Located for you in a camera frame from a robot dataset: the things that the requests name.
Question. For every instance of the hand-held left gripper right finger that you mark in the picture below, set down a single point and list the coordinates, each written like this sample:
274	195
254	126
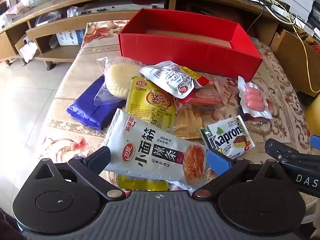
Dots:
217	160

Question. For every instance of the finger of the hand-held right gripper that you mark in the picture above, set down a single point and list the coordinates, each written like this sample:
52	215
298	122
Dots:
315	141
277	150

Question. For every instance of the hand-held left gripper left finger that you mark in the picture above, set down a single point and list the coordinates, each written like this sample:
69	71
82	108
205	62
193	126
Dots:
98	160

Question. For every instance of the green white wafer packet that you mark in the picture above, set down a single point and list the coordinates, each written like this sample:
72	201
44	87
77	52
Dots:
225	135

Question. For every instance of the tan biscuit packet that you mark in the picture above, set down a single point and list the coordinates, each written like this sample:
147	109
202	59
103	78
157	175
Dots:
187	123

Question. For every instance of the small yellow sachet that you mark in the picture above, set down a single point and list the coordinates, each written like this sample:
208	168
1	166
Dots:
140	183

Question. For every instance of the long white spicy strip packet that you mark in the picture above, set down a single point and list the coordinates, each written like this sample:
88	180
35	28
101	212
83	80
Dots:
150	150

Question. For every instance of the vacuum-packed pink sausages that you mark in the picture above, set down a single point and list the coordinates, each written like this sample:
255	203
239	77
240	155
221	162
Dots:
252	100

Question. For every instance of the blue snack packet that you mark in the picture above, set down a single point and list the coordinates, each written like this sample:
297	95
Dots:
85	105

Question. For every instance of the red clear-wrapped cake packet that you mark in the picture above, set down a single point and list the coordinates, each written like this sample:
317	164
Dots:
202	97

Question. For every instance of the yellow snack packet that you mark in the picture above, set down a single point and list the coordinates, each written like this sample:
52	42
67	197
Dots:
142	105

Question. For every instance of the clear-wrapped round pastry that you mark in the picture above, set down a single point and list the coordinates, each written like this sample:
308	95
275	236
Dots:
120	80

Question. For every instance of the silver packet with red label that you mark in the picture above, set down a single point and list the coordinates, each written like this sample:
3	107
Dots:
165	76

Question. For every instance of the red cardboard box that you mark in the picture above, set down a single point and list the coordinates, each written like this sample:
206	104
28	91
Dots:
187	50

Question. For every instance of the yellow round object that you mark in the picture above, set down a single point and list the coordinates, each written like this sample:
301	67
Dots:
314	117

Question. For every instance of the small wooden side cabinet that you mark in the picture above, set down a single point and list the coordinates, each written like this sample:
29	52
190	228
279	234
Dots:
292	62

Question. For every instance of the white and blue box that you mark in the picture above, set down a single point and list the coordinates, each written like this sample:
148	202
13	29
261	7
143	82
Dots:
70	37

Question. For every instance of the long white power strip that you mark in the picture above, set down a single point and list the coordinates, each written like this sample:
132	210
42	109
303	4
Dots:
292	17

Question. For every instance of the white paper bundle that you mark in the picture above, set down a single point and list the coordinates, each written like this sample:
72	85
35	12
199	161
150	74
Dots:
27	50

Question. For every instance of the clear plastic bag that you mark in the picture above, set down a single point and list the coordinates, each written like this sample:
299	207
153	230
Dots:
47	18

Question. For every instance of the silver AV device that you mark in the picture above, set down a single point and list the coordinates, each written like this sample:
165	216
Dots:
120	8

